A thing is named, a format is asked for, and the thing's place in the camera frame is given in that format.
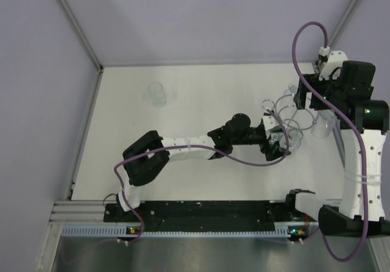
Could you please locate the clear wine glass four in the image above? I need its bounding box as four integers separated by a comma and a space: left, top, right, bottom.
279, 129, 303, 154

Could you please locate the clear wine glass three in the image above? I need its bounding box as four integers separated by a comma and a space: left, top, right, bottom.
311, 110, 336, 139

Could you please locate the clear wine glass one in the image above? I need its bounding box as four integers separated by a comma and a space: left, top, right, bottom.
147, 82, 166, 107

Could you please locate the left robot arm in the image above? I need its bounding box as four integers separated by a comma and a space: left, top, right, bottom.
104, 110, 292, 223

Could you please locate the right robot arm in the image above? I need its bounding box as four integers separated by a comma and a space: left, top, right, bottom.
284, 59, 389, 237

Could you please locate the clear wine glass two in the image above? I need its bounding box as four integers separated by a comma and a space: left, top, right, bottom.
283, 84, 298, 99

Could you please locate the chrome wine glass rack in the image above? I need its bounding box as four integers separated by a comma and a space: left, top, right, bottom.
261, 91, 316, 140

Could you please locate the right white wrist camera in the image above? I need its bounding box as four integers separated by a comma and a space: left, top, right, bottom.
314, 46, 348, 81

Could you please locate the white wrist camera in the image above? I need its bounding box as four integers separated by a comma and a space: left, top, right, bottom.
261, 110, 283, 138
314, 46, 348, 81

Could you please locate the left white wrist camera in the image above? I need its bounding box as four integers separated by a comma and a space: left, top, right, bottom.
261, 110, 283, 138

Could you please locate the aluminium frame post right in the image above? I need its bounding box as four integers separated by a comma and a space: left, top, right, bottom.
328, 0, 363, 47

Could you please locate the aluminium frame post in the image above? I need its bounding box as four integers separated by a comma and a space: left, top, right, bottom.
328, 0, 363, 47
56, 0, 103, 73

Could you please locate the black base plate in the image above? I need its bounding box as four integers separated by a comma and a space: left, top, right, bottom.
103, 200, 322, 233

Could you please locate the grey cable duct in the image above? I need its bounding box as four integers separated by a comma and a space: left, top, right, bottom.
61, 225, 308, 239

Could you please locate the aluminium frame post left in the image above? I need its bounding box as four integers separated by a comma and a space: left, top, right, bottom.
56, 0, 103, 73

